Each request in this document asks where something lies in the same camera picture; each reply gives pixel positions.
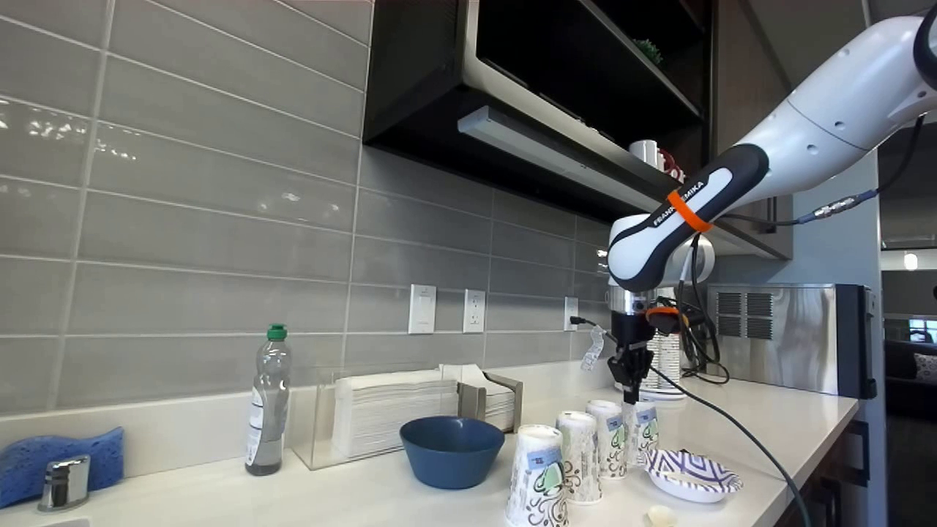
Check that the under cabinet light strip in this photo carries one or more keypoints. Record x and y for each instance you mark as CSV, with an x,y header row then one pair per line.
x,y
529,142

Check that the white wall outlet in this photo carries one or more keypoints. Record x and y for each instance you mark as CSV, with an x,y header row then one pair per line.
x,y
572,311
474,311

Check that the chrome fixture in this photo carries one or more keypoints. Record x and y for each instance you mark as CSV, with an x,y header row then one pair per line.
x,y
64,483

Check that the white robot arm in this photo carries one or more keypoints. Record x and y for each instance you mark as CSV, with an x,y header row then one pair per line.
x,y
831,117

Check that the blue cloth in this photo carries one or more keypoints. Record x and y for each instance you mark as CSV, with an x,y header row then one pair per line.
x,y
48,457

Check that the black wrist camera orange mount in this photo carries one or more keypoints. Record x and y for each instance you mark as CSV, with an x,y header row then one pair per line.
x,y
670,314

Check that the white wall switch plate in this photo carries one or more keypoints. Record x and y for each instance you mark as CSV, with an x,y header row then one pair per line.
x,y
424,309

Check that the white napkin stack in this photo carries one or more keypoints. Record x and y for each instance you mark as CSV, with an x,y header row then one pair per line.
x,y
465,372

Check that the black upper cabinet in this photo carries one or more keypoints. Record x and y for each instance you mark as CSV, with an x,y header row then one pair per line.
x,y
420,69

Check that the clear acrylic holder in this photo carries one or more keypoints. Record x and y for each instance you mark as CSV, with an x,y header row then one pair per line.
x,y
377,420

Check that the white mug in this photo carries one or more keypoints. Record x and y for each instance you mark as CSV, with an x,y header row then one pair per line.
x,y
645,154

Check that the blue bowl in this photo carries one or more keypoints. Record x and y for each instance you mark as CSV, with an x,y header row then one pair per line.
x,y
453,454

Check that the clear dish soap bottle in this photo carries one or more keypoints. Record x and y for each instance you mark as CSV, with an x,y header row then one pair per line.
x,y
266,410

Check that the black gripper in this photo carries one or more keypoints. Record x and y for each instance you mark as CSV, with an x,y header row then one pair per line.
x,y
630,333

